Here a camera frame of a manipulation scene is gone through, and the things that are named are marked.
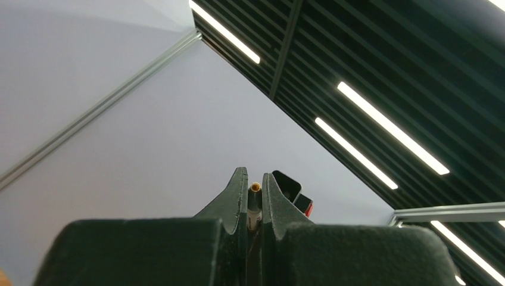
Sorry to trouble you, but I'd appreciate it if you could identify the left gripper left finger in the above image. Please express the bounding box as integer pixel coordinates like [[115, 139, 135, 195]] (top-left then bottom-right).
[[34, 167, 248, 285]]

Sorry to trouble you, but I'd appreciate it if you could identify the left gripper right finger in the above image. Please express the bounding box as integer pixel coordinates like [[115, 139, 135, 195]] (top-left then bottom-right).
[[261, 173, 457, 285]]

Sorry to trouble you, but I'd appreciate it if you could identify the white whiteboard marker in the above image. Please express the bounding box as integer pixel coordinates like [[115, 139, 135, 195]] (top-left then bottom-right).
[[247, 182, 262, 232]]

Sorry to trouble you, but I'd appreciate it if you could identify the aluminium frame post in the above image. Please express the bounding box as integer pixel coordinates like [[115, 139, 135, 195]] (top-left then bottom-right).
[[1, 29, 202, 191]]

